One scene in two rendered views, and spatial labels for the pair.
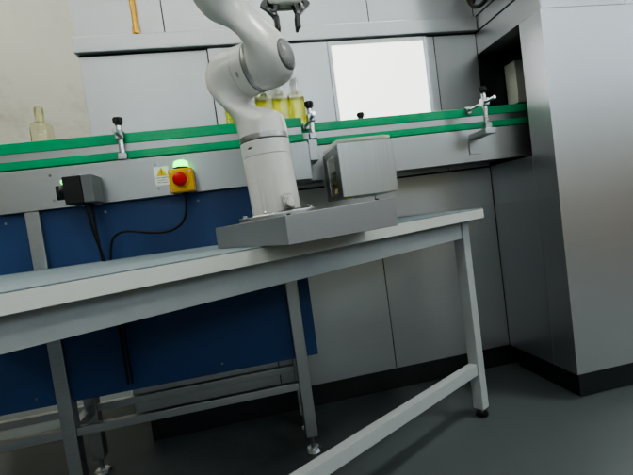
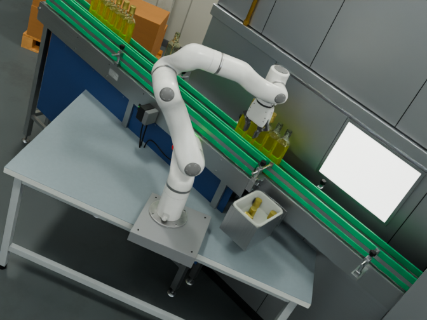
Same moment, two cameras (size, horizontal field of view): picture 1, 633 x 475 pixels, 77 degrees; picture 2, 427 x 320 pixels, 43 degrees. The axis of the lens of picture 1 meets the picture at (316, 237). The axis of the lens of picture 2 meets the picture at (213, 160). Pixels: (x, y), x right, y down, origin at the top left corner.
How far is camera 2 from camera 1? 215 cm
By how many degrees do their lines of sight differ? 47
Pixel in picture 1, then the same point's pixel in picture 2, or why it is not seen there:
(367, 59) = (367, 151)
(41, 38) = not seen: outside the picture
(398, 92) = (372, 189)
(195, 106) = not seen: hidden behind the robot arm
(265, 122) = (172, 183)
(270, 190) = (161, 207)
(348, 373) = (231, 285)
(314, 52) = (334, 117)
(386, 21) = (405, 138)
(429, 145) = (330, 242)
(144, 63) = (240, 43)
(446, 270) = (321, 306)
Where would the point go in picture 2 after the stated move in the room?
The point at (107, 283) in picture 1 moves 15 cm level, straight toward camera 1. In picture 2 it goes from (77, 202) to (58, 218)
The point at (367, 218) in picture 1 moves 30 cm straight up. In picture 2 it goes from (173, 255) to (194, 208)
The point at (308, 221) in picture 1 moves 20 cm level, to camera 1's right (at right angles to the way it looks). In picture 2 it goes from (140, 239) to (163, 272)
